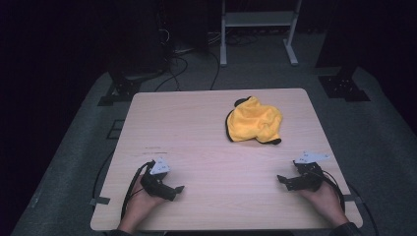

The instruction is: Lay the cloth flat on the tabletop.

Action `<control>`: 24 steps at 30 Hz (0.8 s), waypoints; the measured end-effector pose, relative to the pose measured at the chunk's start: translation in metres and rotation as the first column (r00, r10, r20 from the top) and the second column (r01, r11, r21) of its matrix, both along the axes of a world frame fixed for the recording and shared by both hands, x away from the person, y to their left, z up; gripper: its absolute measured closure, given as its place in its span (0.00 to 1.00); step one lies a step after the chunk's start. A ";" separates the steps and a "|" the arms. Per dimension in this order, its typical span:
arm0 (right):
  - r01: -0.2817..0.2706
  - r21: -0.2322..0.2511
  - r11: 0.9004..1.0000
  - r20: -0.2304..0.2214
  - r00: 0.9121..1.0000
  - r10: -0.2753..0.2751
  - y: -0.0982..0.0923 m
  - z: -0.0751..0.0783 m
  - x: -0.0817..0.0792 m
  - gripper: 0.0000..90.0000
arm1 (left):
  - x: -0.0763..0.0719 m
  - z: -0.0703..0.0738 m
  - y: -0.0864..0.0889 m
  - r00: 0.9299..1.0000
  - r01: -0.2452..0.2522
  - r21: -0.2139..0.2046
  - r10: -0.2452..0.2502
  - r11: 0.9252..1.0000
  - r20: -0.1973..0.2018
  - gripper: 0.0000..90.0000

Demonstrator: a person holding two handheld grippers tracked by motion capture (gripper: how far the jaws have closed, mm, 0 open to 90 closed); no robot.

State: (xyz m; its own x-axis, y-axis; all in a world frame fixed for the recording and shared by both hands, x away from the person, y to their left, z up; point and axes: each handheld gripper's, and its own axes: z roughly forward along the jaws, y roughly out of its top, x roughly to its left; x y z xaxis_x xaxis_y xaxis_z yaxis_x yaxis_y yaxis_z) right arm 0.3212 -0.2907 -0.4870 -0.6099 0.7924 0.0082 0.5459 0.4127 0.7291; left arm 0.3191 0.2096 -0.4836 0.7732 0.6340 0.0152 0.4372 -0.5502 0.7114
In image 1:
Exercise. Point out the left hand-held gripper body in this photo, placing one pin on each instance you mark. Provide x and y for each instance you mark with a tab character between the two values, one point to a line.
154	183

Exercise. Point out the person's left hand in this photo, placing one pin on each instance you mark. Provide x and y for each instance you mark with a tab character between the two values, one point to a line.
139	205

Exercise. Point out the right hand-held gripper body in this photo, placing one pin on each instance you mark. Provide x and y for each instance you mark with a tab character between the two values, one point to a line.
309	178

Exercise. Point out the dark tape strip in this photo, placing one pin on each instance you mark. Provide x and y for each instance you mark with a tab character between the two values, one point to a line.
100	200
352	198

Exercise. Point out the white metal stand frame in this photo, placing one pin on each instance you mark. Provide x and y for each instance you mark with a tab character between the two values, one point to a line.
259	19

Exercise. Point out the black stand base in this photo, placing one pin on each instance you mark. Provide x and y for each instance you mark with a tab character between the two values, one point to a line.
342	87
119	91

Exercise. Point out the yellow cloth with black trim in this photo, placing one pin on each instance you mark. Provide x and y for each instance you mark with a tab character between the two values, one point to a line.
254	121

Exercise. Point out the person's right hand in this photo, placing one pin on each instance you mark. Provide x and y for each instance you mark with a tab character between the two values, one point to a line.
327	201

